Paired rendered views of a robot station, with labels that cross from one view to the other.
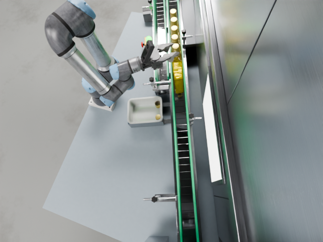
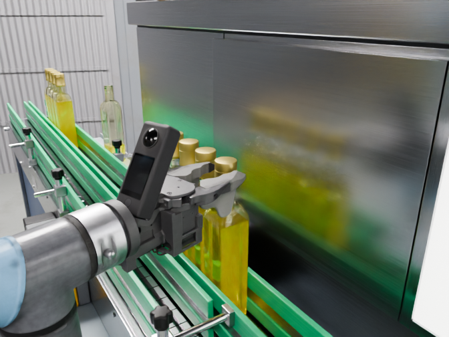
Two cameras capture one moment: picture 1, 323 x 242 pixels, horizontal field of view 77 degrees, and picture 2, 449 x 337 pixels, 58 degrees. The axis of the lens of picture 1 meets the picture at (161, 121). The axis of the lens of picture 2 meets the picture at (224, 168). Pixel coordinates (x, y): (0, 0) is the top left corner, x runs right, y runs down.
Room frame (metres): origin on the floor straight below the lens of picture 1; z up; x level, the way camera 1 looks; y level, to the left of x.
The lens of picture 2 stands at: (0.30, 0.24, 1.37)
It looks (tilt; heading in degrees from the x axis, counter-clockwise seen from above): 21 degrees down; 309
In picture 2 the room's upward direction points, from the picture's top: straight up
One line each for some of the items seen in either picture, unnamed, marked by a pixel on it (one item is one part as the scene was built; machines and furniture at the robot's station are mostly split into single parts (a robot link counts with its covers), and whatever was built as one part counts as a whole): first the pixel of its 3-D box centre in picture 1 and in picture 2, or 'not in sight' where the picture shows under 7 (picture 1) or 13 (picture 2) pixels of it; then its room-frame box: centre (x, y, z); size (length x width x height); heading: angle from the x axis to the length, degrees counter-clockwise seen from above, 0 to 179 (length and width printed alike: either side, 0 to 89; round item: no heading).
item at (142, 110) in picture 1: (145, 112); not in sight; (0.54, 0.07, 0.80); 0.22 x 0.17 x 0.09; 72
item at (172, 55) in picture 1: (170, 58); (225, 196); (0.62, -0.16, 1.12); 0.09 x 0.03 x 0.06; 75
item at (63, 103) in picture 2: not in sight; (64, 111); (1.70, -0.54, 1.02); 0.06 x 0.06 x 0.28; 72
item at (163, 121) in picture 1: (150, 112); not in sight; (0.53, 0.05, 0.79); 0.27 x 0.17 x 0.08; 72
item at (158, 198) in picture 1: (162, 198); not in sight; (0.01, 0.14, 0.90); 0.17 x 0.05 x 0.23; 72
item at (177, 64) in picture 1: (177, 66); (225, 259); (0.65, -0.20, 0.99); 0.06 x 0.06 x 0.21; 73
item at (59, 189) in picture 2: (148, 8); (51, 196); (1.20, -0.20, 0.94); 0.07 x 0.04 x 0.13; 72
